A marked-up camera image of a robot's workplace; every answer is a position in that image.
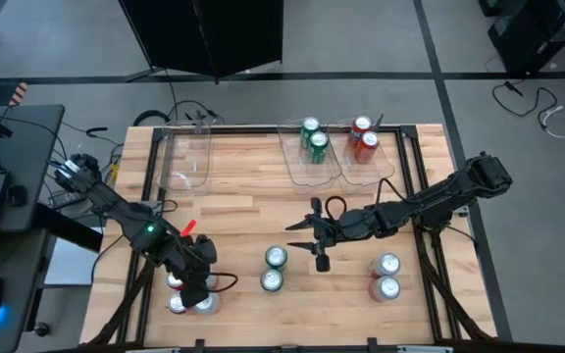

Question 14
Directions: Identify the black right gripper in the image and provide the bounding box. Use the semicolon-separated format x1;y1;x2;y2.
284;196;380;274

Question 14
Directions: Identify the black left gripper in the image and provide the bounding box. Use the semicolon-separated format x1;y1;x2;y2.
162;233;219;308

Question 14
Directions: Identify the green Sprite soda can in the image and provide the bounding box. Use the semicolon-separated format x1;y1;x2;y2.
307;130;331;166
264;244;289;273
259;268;284;294
299;116;322;148

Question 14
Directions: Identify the clear plastic bin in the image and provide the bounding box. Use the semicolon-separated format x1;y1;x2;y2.
334;116;396;188
156;120;214;193
277;117;343;188

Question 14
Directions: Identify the white board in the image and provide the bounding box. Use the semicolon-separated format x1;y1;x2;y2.
44;237;105;286

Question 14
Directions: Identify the black power strip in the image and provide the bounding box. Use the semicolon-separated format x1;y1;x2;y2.
49;191;86;210

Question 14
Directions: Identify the small black desk gadget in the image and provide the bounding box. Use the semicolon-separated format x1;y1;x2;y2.
6;184;29;208

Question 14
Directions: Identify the black desk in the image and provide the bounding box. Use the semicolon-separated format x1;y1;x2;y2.
0;103;105;353

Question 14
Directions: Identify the black divider panel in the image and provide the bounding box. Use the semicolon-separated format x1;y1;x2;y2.
118;0;284;83

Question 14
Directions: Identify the orange black striped marker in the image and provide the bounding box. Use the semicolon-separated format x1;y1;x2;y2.
8;81;29;107

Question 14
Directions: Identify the black equipment case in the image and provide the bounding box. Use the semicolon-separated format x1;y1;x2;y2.
478;0;565;76

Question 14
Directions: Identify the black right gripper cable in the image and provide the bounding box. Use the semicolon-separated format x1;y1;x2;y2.
324;194;348;222

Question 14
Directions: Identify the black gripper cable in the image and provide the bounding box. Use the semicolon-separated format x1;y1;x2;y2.
324;194;348;222
207;271;239;294

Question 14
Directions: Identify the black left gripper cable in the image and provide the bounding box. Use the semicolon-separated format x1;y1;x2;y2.
207;271;239;294

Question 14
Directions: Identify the black aluminium table frame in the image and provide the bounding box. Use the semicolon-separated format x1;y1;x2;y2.
83;124;497;353

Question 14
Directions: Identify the black floor cable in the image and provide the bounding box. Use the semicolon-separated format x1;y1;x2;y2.
490;79;558;119

